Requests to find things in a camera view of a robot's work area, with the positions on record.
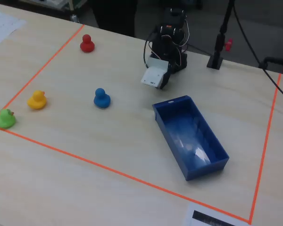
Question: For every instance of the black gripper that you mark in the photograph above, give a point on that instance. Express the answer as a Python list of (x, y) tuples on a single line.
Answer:
[(165, 81)]

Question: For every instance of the yellow rubber duck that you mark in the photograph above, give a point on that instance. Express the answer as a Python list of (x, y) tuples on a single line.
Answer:
[(37, 100)]

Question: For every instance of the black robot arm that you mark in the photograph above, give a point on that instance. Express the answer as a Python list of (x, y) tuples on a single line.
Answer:
[(175, 16)]

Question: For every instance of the blue rubber duck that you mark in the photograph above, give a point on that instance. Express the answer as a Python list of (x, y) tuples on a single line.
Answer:
[(102, 99)]

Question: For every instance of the blue plastic box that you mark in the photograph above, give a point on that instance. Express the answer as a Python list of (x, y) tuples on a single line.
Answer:
[(191, 141)]

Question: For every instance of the red rubber duck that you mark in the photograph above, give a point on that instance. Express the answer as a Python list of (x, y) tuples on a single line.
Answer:
[(87, 44)]

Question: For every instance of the green rubber duck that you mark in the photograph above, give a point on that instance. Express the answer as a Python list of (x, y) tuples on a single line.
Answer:
[(4, 120)]

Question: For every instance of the red stand knob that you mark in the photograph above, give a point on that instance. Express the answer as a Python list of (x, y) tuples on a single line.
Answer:
[(229, 44)]

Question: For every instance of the person in dark clothes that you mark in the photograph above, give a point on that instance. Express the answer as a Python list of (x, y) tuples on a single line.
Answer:
[(115, 16)]

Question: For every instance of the black chair leg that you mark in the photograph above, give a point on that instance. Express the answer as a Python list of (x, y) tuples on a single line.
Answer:
[(276, 59)]

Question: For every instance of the orange tape rectangle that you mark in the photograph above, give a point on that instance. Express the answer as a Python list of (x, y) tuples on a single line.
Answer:
[(85, 160)]

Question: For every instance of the background shelf cart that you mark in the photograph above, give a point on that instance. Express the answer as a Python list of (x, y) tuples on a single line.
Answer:
[(59, 5)]

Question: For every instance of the white paper with black bar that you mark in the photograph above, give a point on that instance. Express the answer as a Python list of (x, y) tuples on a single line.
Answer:
[(202, 215)]

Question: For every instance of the white printed paper sheet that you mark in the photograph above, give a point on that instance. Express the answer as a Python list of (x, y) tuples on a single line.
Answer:
[(2, 26)]

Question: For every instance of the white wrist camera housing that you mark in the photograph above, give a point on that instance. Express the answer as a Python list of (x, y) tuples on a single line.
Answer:
[(153, 75)]

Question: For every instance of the black camera stand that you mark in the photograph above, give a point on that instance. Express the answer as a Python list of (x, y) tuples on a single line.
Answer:
[(218, 47)]

